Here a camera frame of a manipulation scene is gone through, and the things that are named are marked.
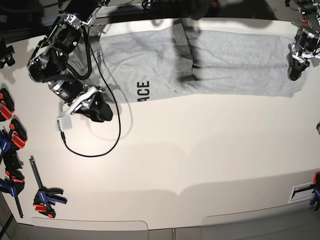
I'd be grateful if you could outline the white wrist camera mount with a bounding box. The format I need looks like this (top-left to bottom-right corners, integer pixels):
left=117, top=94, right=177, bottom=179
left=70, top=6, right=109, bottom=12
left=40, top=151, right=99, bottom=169
left=56, top=86, right=103, bottom=132

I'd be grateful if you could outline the blue red clamp middle left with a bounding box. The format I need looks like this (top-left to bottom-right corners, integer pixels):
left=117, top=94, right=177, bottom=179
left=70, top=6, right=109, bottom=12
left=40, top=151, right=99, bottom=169
left=0, top=118, right=28, bottom=161

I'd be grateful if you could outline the black camera cable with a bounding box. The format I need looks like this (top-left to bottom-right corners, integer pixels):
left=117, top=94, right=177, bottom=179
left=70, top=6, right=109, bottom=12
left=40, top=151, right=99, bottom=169
left=59, top=24, right=135, bottom=158

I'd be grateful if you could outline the white label sticker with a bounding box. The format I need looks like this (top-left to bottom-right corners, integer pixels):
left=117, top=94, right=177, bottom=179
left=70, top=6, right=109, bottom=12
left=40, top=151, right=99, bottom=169
left=288, top=182, right=314, bottom=204

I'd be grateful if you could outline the blue clamp lower left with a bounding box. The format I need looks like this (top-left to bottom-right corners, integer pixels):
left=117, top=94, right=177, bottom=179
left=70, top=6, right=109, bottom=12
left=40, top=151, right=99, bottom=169
left=0, top=151, right=25, bottom=219

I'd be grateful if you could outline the blue clamp right edge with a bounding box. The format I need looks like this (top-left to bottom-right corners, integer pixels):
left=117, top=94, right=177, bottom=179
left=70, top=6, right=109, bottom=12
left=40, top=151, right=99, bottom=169
left=310, top=172, right=320, bottom=211

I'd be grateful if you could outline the dark object right edge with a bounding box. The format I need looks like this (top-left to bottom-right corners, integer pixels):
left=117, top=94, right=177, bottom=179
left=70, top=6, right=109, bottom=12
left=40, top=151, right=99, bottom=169
left=316, top=122, right=320, bottom=135

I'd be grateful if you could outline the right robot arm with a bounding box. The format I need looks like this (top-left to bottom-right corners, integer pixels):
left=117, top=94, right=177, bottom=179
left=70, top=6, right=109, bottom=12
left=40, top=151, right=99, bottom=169
left=27, top=0, right=113, bottom=123

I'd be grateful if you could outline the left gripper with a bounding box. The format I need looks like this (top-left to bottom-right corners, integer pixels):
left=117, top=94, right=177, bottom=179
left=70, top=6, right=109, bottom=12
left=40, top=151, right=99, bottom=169
left=287, top=28, right=320, bottom=81

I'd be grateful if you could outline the grey T-shirt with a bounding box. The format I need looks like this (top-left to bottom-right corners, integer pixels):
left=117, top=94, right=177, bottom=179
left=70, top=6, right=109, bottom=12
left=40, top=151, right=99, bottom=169
left=67, top=23, right=306, bottom=105

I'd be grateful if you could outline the blue bar clamp on table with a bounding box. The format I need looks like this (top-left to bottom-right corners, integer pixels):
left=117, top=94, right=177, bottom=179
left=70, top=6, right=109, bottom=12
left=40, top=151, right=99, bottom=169
left=29, top=156, right=68, bottom=219

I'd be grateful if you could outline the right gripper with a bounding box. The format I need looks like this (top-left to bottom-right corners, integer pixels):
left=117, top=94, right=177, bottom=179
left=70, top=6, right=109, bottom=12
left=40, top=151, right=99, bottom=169
left=48, top=78, right=113, bottom=123

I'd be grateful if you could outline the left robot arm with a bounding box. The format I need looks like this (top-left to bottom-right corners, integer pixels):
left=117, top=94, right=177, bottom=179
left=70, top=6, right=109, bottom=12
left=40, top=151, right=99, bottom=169
left=288, top=0, right=320, bottom=81

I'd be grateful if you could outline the red black clamp top left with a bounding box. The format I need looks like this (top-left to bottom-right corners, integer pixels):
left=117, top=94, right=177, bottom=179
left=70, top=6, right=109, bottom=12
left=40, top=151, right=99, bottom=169
left=0, top=88, right=15, bottom=122

